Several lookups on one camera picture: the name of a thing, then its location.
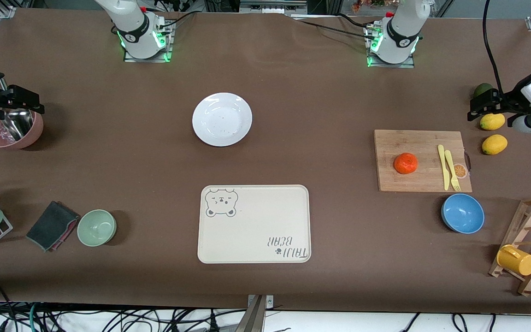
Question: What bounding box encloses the brown table cover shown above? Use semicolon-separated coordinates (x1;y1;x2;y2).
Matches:
0;8;531;315

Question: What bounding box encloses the orange mandarin fruit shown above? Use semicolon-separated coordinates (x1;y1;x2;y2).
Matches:
394;153;419;175

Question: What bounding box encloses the yellow plastic fork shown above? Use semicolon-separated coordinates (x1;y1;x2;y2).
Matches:
445;150;461;192

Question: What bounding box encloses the grey camera mount pole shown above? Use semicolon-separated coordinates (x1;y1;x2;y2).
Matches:
234;295;266;332

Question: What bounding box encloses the dark grey folded cloth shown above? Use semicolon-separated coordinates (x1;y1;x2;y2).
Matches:
26;201;78;252

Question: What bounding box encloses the yellow plastic knife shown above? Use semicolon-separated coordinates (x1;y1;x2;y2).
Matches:
437;144;451;191

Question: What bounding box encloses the yellow mug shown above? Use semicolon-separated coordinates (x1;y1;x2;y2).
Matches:
496;244;531;277

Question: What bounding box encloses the grey metal box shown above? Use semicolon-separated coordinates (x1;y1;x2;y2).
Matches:
239;0;308;18

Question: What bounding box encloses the white round plate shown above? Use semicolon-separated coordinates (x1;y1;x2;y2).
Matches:
192;93;253;147

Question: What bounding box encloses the pale green bowl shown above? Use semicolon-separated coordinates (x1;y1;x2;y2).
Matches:
77;209;117;247

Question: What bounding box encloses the yellow lemon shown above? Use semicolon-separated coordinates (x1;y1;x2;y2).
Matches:
480;113;506;130
482;134;508;155

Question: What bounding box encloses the metal table clamp bracket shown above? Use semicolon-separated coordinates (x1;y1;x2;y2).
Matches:
247;295;274;309

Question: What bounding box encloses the cream tray with bear print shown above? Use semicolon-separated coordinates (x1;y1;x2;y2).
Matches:
197;185;312;264

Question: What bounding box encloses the pink bowl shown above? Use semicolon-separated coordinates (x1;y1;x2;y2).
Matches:
0;108;44;150

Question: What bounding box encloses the wooden cutting board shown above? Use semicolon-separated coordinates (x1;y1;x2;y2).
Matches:
374;130;472;193

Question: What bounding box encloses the wooden cup rack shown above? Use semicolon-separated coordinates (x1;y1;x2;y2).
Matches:
489;195;531;296

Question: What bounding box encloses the blue bowl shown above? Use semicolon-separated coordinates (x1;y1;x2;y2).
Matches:
441;193;485;234

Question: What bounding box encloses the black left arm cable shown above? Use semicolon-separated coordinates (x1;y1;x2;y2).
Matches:
482;0;503;91

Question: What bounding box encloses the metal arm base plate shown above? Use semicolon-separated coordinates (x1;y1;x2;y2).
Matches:
124;21;173;63
367;25;416;69

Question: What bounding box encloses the metal ladle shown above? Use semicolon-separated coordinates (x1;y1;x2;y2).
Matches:
0;77;34;141

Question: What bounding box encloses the black base cable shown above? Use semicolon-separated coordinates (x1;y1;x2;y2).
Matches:
292;19;373;37
157;12;198;29

